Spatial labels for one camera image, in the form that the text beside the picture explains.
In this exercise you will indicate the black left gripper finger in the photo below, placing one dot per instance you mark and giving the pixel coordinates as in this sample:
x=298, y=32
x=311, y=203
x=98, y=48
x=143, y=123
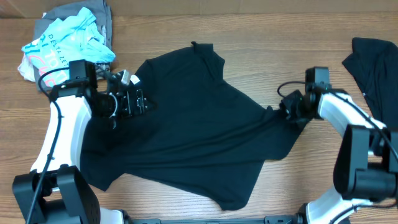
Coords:
x=143, y=104
x=127, y=105

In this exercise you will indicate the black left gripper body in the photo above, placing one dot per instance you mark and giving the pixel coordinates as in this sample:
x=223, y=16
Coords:
x=112, y=105

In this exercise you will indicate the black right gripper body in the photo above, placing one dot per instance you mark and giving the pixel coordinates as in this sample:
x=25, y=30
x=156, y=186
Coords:
x=293, y=105

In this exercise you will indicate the black t-shirt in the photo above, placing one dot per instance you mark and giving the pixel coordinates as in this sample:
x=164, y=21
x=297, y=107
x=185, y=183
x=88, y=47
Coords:
x=199, y=133

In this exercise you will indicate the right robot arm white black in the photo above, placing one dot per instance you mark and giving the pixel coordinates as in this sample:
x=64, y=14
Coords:
x=365, y=171

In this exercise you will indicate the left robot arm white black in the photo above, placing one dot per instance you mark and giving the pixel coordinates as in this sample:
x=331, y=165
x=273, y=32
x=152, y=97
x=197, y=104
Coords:
x=54, y=191

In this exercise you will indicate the light blue printed t-shirt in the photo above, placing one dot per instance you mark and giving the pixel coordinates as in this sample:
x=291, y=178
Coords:
x=74, y=38

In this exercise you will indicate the grey folded garment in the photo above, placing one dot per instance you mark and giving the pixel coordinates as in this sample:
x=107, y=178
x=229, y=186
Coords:
x=103, y=21

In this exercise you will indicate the white folded garment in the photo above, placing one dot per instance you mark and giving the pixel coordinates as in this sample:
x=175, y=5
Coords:
x=26, y=68

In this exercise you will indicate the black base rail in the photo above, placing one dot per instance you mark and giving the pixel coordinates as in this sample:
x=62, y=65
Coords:
x=273, y=219

